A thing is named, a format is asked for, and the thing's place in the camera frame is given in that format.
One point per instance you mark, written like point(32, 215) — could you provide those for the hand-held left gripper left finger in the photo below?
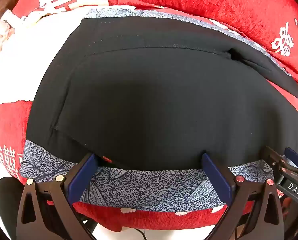
point(82, 177)

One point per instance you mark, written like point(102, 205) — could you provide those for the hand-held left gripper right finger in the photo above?
point(216, 177)

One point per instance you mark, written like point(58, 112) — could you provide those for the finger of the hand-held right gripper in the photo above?
point(294, 156)
point(272, 162)

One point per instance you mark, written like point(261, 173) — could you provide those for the black lined patterned garment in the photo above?
point(144, 187)

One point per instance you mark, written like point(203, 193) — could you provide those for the red printed blanket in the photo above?
point(6, 127)

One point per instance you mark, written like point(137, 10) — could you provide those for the white patterned crumpled cloth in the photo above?
point(0, 38)

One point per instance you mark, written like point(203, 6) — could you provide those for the red printed quilt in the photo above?
point(213, 7)

